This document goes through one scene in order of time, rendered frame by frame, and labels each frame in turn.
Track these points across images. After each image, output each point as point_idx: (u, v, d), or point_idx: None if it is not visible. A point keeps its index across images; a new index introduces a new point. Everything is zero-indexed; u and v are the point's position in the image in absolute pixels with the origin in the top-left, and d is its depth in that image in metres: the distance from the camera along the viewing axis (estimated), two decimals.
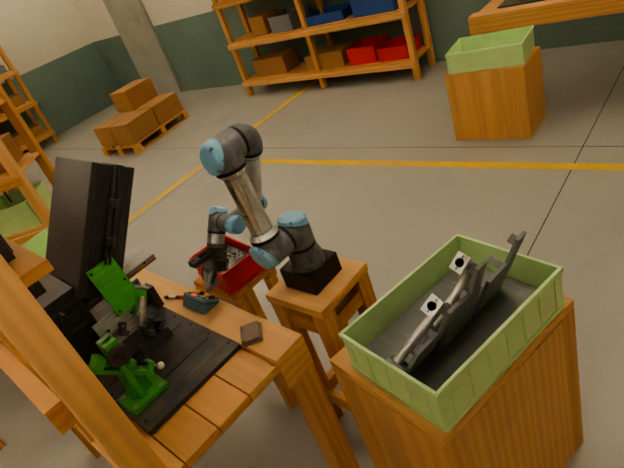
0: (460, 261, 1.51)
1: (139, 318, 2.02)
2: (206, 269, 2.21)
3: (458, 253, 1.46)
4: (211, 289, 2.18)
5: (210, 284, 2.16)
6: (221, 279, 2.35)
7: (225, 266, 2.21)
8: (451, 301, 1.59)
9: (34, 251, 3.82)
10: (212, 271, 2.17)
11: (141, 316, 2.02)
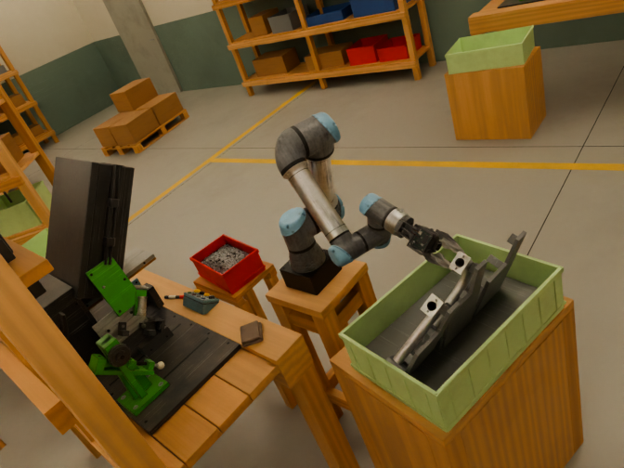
0: (460, 261, 1.51)
1: None
2: (441, 236, 1.51)
3: (458, 253, 1.46)
4: (450, 269, 1.48)
5: (445, 266, 1.51)
6: (221, 279, 2.35)
7: (420, 247, 1.48)
8: (451, 301, 1.59)
9: (34, 251, 3.82)
10: (433, 252, 1.52)
11: None
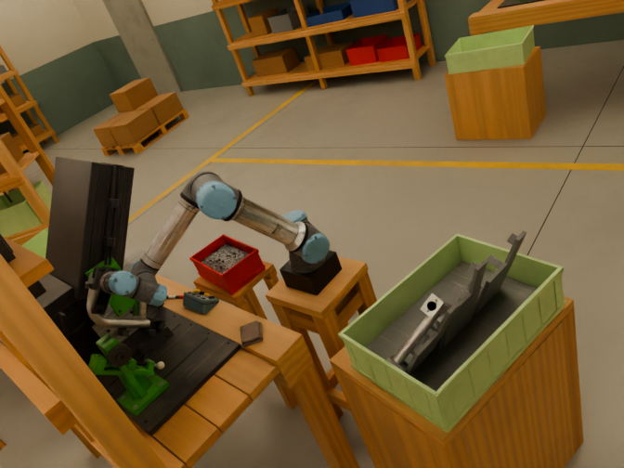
0: (94, 295, 1.91)
1: None
2: (90, 283, 1.84)
3: None
4: None
5: None
6: (221, 279, 2.35)
7: None
8: (123, 319, 1.99)
9: (34, 251, 3.82)
10: None
11: None
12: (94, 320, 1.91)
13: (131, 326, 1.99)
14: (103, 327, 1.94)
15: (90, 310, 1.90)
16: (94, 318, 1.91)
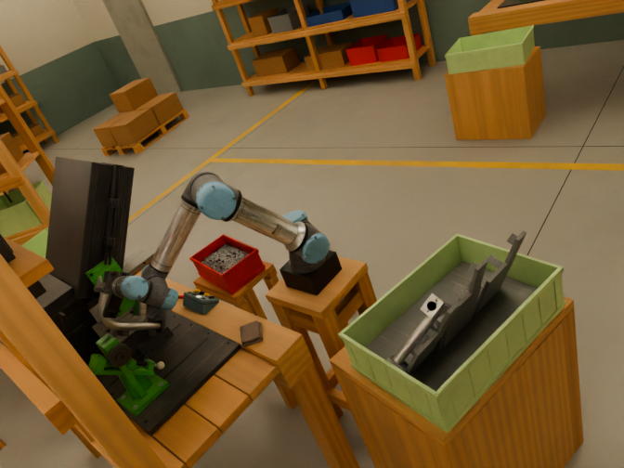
0: (105, 299, 1.93)
1: None
2: (101, 288, 1.86)
3: None
4: None
5: None
6: (221, 279, 2.35)
7: None
8: (134, 322, 2.01)
9: (34, 251, 3.82)
10: None
11: None
12: (106, 323, 1.94)
13: (142, 329, 2.02)
14: (115, 330, 1.96)
15: (102, 314, 1.93)
16: (106, 321, 1.93)
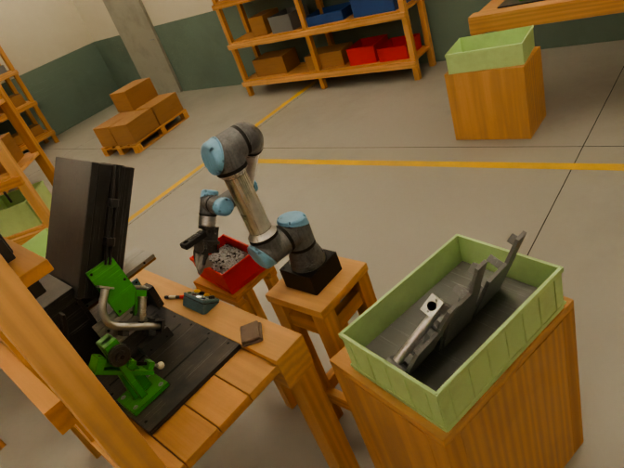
0: (105, 299, 1.93)
1: None
2: None
3: (101, 285, 1.93)
4: (202, 270, 2.22)
5: (201, 266, 2.21)
6: (221, 279, 2.35)
7: (216, 249, 2.26)
8: (134, 322, 2.01)
9: (34, 251, 3.82)
10: (203, 253, 2.21)
11: None
12: (106, 323, 1.94)
13: (142, 329, 2.02)
14: (115, 330, 1.96)
15: (102, 314, 1.93)
16: (106, 321, 1.93)
